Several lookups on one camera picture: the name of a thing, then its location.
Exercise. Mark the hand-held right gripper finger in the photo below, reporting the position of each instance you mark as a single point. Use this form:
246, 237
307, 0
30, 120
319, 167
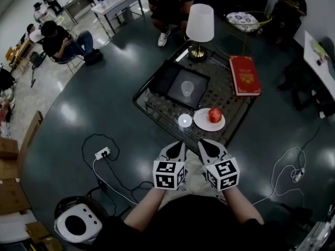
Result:
221, 150
204, 154

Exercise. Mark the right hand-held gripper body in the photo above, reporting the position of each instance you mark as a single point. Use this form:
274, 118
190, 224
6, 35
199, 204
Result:
225, 174

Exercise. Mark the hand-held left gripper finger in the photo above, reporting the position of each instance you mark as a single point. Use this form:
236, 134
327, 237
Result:
183, 154
165, 152

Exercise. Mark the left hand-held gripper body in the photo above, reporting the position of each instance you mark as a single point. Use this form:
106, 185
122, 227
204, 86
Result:
163, 178

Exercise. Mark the clear drinking glass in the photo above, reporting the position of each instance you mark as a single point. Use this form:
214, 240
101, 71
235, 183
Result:
187, 89

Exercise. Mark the black tray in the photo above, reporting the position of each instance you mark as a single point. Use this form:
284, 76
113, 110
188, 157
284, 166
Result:
163, 80

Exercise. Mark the person's left forearm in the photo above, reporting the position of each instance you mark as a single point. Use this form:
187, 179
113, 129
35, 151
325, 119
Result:
145, 210

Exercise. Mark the person's right forearm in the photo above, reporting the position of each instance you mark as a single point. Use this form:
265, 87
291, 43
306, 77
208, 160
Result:
240, 205

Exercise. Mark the person's beige trousers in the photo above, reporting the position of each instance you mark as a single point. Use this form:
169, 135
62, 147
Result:
195, 176

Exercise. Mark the white plate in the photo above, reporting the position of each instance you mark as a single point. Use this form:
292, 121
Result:
201, 120

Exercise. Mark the red apple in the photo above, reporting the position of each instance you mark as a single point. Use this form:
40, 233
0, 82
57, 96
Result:
214, 115

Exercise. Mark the glass coffee table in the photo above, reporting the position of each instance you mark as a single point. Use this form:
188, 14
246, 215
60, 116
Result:
220, 101

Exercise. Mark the person's black shirt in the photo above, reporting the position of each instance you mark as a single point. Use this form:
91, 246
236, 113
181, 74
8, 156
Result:
199, 226

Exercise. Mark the white adapter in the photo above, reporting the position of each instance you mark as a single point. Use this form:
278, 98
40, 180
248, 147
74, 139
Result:
298, 174

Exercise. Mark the red hardcover book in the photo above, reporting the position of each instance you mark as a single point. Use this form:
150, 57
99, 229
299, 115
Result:
244, 76

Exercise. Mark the white device with round hole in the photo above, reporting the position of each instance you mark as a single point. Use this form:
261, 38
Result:
86, 218

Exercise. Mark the white shade table lamp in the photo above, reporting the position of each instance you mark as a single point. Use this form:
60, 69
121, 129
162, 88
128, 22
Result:
199, 22

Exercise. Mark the white black-leg table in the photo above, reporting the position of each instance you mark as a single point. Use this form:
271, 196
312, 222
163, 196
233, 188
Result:
318, 61

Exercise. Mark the flat cardboard sheet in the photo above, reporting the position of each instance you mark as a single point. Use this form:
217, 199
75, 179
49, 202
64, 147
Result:
31, 135

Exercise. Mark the open cardboard box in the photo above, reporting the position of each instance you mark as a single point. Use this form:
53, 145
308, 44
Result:
39, 235

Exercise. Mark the black floor mop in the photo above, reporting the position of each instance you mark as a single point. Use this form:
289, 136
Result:
33, 77

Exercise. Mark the large cardboard box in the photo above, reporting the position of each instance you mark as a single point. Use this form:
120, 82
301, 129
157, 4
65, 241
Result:
11, 196

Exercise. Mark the small cardboard box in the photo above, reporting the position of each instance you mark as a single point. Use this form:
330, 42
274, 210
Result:
8, 148

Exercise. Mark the white metal-leg table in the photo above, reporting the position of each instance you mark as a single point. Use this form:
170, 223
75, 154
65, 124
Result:
117, 2

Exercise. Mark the wooden chair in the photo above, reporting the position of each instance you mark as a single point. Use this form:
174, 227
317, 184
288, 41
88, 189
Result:
18, 52

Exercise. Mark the metal frame chair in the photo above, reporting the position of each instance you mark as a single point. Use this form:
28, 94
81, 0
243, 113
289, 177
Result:
70, 61

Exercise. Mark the yellow frame cushion chair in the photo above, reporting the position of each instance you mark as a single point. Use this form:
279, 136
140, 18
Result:
242, 21

